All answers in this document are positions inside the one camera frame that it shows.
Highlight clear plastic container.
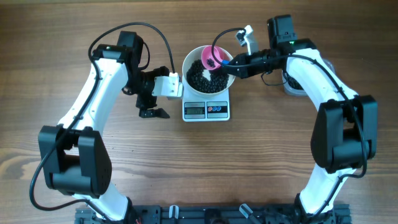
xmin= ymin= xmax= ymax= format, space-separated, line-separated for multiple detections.
xmin=282 ymin=57 xmax=335 ymax=100

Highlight white digital kitchen scale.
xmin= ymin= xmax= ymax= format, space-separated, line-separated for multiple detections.
xmin=182 ymin=84 xmax=230 ymax=122

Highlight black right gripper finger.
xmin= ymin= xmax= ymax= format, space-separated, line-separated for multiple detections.
xmin=228 ymin=54 xmax=244 ymax=66
xmin=221 ymin=66 xmax=246 ymax=78

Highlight black beans in scoop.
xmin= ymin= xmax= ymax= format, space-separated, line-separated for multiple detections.
xmin=206 ymin=58 xmax=215 ymax=68

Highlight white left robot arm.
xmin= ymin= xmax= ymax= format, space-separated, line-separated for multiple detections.
xmin=37 ymin=31 xmax=183 ymax=223

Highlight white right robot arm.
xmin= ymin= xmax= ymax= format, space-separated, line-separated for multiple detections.
xmin=221 ymin=15 xmax=378 ymax=223

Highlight pink scoop with blue handle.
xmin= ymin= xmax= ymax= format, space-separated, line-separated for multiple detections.
xmin=201 ymin=45 xmax=230 ymax=70

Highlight black beans in bowl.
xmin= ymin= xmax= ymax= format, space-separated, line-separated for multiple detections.
xmin=187 ymin=60 xmax=229 ymax=93

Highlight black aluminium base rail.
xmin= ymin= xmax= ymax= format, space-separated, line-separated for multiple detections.
xmin=74 ymin=204 xmax=352 ymax=224

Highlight white bowl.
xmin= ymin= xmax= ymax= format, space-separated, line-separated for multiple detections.
xmin=182 ymin=45 xmax=235 ymax=96

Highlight pile of black beans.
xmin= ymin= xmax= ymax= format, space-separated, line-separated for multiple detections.
xmin=287 ymin=75 xmax=303 ymax=90

